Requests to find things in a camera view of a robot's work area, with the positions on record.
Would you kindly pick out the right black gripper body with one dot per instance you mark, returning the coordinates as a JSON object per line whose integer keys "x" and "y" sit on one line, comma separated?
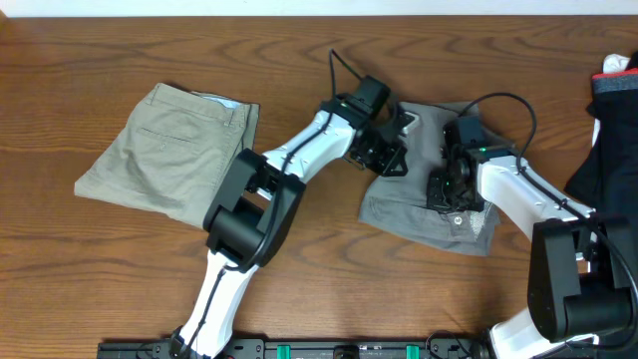
{"x": 443, "y": 194}

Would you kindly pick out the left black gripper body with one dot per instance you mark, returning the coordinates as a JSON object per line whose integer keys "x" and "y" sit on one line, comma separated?
{"x": 376, "y": 151}

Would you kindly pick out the grey shorts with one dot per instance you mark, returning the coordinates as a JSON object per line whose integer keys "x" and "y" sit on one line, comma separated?
{"x": 399, "y": 205}

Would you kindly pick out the khaki shorts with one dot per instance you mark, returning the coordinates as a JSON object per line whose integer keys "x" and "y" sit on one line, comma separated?
{"x": 173, "y": 153}

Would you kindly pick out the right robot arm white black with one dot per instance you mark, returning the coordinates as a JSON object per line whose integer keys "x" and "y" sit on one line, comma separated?
{"x": 582, "y": 280}

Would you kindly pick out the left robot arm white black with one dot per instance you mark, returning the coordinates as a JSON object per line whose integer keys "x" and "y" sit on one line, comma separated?
{"x": 252, "y": 212}

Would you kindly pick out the dark clothes pile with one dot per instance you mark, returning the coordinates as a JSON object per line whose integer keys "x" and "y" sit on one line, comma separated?
{"x": 607, "y": 179}

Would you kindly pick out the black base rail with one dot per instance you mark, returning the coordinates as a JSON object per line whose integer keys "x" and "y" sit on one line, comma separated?
{"x": 445, "y": 347}

